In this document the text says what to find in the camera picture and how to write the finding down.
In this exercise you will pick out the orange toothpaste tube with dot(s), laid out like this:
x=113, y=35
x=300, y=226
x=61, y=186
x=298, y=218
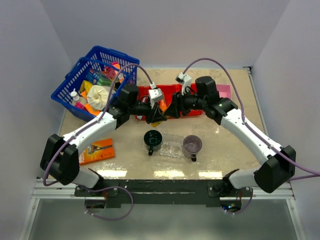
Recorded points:
x=162, y=105

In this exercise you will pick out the pink drawer box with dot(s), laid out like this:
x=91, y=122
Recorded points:
x=224, y=90

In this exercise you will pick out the red middle bin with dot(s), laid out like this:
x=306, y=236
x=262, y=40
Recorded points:
x=168, y=92

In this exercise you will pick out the red right bin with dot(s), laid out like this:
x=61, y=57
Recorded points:
x=193, y=113

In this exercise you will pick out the yellow toothpaste tube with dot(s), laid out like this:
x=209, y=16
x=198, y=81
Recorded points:
x=155, y=124

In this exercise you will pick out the blue plastic basket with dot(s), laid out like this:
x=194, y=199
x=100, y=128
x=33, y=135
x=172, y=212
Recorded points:
x=97, y=59

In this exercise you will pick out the red bin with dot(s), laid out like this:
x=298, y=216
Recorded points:
x=143, y=91
x=193, y=113
x=168, y=92

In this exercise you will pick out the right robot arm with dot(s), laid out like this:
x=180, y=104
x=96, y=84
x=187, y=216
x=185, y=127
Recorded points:
x=276, y=162

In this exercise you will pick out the dark green mug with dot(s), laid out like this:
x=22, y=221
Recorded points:
x=153, y=140

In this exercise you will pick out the clear textured acrylic holder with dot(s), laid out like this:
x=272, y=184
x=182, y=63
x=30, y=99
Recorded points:
x=171, y=146

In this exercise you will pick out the red left bin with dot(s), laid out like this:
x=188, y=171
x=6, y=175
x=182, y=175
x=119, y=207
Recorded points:
x=143, y=91

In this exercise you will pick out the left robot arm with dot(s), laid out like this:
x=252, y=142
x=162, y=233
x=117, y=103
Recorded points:
x=61, y=154

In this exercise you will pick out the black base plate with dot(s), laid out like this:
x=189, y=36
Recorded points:
x=212, y=193

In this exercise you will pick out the white crumpled pouch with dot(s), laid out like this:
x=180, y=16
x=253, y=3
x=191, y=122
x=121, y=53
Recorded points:
x=98, y=95

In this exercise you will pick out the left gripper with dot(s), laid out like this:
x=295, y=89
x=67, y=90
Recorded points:
x=154, y=114

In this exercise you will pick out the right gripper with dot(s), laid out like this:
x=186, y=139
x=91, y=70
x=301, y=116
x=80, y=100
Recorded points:
x=178, y=104

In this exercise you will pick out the orange razor package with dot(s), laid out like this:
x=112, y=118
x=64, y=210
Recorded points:
x=98, y=151

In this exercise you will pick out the grey-purple mug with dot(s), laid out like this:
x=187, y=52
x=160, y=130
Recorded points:
x=191, y=145

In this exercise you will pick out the clear textured oval tray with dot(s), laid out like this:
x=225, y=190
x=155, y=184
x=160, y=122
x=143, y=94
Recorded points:
x=173, y=146

